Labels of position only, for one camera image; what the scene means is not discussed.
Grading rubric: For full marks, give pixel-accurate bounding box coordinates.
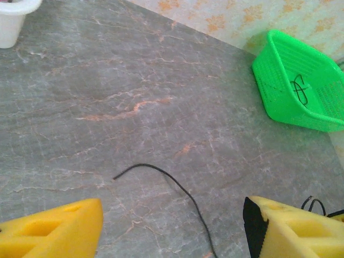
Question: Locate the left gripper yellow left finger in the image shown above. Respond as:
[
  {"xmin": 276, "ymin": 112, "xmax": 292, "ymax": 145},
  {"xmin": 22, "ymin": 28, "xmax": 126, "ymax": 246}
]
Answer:
[{"xmin": 0, "ymin": 198, "xmax": 104, "ymax": 258}]

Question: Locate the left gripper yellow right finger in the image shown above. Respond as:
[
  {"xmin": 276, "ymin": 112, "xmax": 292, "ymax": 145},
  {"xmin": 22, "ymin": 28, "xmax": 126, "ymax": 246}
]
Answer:
[{"xmin": 242, "ymin": 196, "xmax": 344, "ymax": 258}]

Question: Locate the pile of red black wires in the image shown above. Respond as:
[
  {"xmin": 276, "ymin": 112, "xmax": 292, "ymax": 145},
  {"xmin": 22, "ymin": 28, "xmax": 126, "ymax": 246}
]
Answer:
[{"xmin": 300, "ymin": 195, "xmax": 327, "ymax": 216}]

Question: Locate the green perforated plastic basket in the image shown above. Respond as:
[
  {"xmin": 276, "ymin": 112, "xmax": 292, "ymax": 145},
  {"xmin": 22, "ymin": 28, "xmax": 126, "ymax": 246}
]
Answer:
[{"xmin": 251, "ymin": 29, "xmax": 344, "ymax": 134}]

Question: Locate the white perforated plastic basket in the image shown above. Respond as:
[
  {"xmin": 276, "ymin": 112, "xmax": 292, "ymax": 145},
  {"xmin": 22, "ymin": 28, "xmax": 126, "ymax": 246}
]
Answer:
[{"xmin": 0, "ymin": 0, "xmax": 44, "ymax": 49}]

